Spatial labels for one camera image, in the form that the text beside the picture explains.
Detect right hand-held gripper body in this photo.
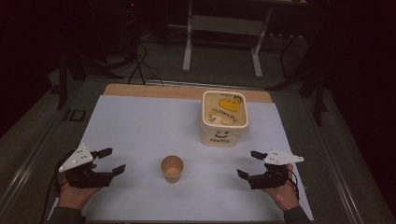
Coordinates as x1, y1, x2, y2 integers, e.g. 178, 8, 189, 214
248, 148, 304, 190

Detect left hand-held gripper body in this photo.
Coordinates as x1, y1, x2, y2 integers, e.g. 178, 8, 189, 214
58, 143, 115, 189

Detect cream smiley face bin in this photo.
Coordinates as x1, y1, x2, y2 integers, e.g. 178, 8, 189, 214
200, 90, 250, 148

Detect brown paper cup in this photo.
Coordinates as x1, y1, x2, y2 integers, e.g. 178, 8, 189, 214
161, 154, 185, 184

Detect person's left hand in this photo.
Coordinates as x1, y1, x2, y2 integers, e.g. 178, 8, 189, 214
57, 180, 103, 211

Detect person's right hand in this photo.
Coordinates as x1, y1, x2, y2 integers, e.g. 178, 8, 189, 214
262, 163, 301, 213

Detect white table mat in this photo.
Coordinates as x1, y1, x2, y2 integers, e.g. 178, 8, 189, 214
48, 94, 315, 222

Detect black square floor plate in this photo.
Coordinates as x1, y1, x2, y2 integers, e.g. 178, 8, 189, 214
63, 108, 87, 122

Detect clear bag with yellow print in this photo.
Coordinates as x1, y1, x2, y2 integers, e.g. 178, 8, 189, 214
205, 92, 246, 126

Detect black stand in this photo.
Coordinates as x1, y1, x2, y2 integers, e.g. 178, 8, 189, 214
266, 31, 330, 127
55, 49, 125, 110

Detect white metal stand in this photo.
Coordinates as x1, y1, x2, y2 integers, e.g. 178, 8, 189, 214
181, 0, 275, 79

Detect right hand-held gripper cable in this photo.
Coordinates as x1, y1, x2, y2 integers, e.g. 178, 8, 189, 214
288, 169, 302, 201

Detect hand-held gripper cable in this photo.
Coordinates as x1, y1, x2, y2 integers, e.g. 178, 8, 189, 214
39, 153, 69, 223
288, 169, 302, 201

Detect left hand-held gripper cable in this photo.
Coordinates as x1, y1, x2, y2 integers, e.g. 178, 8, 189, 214
39, 153, 69, 223

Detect metal floor rail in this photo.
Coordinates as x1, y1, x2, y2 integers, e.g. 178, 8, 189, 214
301, 92, 367, 224
0, 116, 64, 216
141, 78, 261, 91

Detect black cables on floor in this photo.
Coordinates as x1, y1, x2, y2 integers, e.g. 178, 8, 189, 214
127, 40, 164, 87

